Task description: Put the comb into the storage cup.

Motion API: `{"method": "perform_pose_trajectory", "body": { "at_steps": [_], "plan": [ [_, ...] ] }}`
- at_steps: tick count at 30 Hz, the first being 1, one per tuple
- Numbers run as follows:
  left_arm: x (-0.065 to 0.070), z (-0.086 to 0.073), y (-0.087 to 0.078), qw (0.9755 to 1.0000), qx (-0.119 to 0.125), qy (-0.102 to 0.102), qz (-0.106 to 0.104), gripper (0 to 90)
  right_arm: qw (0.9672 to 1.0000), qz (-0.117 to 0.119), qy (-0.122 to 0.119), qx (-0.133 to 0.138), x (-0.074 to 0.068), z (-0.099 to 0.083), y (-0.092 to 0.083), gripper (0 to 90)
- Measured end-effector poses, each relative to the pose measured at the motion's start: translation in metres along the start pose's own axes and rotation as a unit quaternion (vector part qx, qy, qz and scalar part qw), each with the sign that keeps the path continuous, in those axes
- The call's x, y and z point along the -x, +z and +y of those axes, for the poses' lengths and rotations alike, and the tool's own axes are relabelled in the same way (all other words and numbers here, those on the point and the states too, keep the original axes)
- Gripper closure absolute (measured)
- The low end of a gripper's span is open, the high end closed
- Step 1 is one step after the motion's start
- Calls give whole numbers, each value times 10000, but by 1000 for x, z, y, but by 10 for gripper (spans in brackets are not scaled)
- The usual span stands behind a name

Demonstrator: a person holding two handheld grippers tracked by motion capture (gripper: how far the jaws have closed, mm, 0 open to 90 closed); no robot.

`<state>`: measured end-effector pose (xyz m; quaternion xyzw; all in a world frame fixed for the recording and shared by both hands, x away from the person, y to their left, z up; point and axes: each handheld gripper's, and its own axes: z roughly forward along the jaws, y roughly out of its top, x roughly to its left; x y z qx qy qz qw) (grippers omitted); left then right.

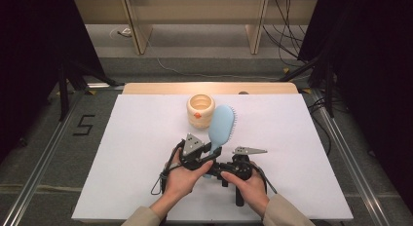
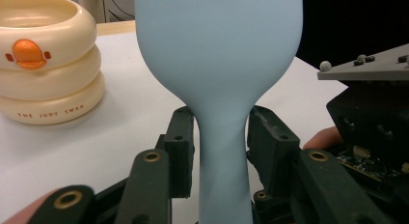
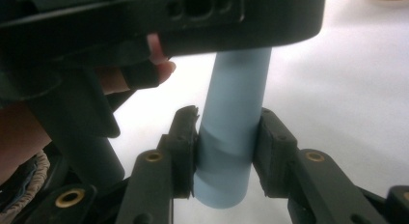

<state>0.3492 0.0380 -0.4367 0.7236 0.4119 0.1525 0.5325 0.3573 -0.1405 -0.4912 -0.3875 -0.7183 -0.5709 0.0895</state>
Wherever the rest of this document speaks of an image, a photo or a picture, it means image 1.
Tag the floor outlet with plug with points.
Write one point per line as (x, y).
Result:
(125, 32)

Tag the white table sheet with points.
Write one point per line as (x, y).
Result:
(292, 138)

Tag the person's left hand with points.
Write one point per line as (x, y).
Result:
(181, 182)

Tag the wooden table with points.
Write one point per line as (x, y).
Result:
(162, 88)

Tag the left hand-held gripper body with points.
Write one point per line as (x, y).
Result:
(192, 146)

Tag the aluminium floor rail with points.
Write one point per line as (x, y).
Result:
(35, 177)
(357, 174)

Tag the light blue hairbrush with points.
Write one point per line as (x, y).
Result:
(220, 125)

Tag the black metal stand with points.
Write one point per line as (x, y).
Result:
(64, 96)
(329, 89)

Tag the cream ribbed ceramic cup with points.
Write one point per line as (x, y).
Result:
(199, 114)

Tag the beige wooden desk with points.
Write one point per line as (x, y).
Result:
(195, 11)

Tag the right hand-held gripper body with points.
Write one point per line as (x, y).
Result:
(242, 166)

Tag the person's right hand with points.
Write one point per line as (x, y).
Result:
(250, 192)

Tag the dark curtain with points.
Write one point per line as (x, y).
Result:
(26, 57)
(373, 73)

